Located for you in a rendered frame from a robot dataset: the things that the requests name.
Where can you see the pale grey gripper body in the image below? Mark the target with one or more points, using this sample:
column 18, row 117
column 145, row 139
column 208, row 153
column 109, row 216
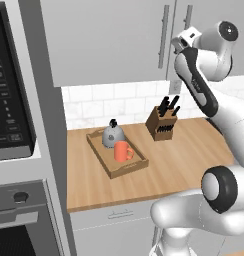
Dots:
column 179, row 45

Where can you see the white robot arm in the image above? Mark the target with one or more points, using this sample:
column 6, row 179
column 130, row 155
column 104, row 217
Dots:
column 227, row 120

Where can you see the wide grey cabinet door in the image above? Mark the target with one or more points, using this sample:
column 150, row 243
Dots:
column 104, row 40

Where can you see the grey kettle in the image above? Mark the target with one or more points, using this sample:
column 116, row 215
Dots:
column 110, row 136

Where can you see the orange mug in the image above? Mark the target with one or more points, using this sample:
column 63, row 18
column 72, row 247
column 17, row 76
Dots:
column 120, row 151

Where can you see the wooden tray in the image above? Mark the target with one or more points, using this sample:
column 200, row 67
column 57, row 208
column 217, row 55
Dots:
column 127, row 167

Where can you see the grey tall appliance cabinet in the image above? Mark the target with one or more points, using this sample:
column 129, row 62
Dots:
column 49, row 110

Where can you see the grey base cabinet door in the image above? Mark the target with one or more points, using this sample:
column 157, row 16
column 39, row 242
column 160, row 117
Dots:
column 110, row 241

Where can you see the wooden knife block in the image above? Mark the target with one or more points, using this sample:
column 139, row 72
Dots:
column 162, row 128

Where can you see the black microwave oven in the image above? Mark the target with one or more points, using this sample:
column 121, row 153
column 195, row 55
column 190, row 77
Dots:
column 9, row 86

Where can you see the grey drawer front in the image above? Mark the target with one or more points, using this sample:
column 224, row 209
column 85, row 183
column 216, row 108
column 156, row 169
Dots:
column 94, row 218

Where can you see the black oven knob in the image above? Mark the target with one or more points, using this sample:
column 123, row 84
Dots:
column 20, row 197

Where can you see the steel oven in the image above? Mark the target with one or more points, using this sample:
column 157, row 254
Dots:
column 24, row 233

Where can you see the white wall socket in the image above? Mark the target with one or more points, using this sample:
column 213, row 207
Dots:
column 176, row 86

